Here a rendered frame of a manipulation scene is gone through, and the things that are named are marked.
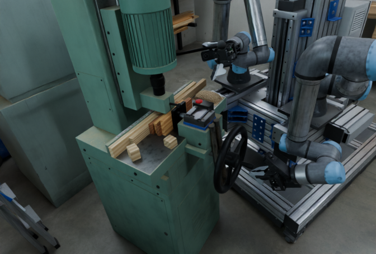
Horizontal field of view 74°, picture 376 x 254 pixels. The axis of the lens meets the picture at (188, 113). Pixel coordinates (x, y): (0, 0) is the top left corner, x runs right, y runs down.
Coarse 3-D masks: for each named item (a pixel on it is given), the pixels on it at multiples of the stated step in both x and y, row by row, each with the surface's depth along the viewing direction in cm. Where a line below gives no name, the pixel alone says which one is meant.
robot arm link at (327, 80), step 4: (328, 76) 111; (332, 76) 111; (324, 80) 112; (328, 80) 111; (332, 80) 110; (320, 84) 113; (324, 84) 112; (328, 84) 111; (332, 84) 110; (320, 88) 114; (324, 88) 113; (328, 88) 112; (320, 92) 116; (324, 92) 115; (328, 92) 113; (320, 96) 117; (324, 96) 118
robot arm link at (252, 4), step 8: (248, 0) 123; (256, 0) 122; (248, 8) 124; (256, 8) 123; (248, 16) 125; (256, 16) 123; (248, 24) 127; (256, 24) 123; (256, 32) 124; (264, 32) 125; (256, 40) 125; (264, 40) 124; (256, 48) 126; (264, 48) 125; (256, 56) 124; (264, 56) 125; (272, 56) 126; (256, 64) 127
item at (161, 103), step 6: (144, 90) 111; (150, 90) 111; (144, 96) 108; (150, 96) 106; (156, 96) 106; (162, 96) 105; (168, 96) 105; (144, 102) 110; (150, 102) 108; (156, 102) 106; (162, 102) 104; (168, 102) 106; (174, 102) 110; (150, 108) 110; (156, 108) 108; (162, 108) 106; (168, 108) 107
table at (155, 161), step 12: (216, 108) 120; (144, 144) 101; (156, 144) 101; (180, 144) 100; (120, 156) 96; (144, 156) 95; (156, 156) 95; (168, 156) 94; (180, 156) 102; (204, 156) 99; (120, 168) 97; (132, 168) 92; (144, 168) 90; (156, 168) 90; (168, 168) 97; (144, 180) 91; (156, 180) 91
